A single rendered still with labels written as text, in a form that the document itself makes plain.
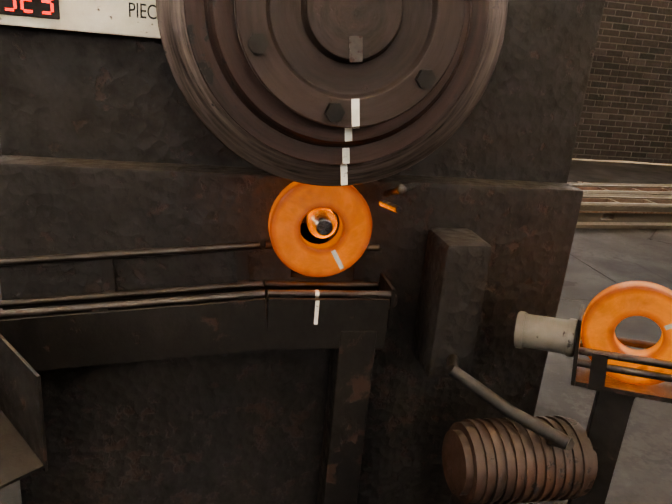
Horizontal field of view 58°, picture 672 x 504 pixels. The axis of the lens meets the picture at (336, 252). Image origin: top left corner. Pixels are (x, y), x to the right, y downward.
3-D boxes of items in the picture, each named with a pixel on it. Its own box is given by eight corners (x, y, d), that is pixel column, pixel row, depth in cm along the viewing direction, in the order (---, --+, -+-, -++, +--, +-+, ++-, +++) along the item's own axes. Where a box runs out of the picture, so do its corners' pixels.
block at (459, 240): (407, 349, 110) (425, 224, 102) (449, 349, 112) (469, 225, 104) (426, 380, 100) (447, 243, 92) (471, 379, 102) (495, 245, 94)
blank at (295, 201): (249, 203, 90) (251, 209, 87) (342, 155, 90) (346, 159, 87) (296, 286, 96) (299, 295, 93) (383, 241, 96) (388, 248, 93)
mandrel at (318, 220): (326, 199, 104) (306, 215, 104) (310, 180, 102) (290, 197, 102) (345, 229, 88) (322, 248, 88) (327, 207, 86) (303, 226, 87)
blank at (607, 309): (611, 388, 95) (610, 398, 92) (564, 303, 95) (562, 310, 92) (716, 356, 88) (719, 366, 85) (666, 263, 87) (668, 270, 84)
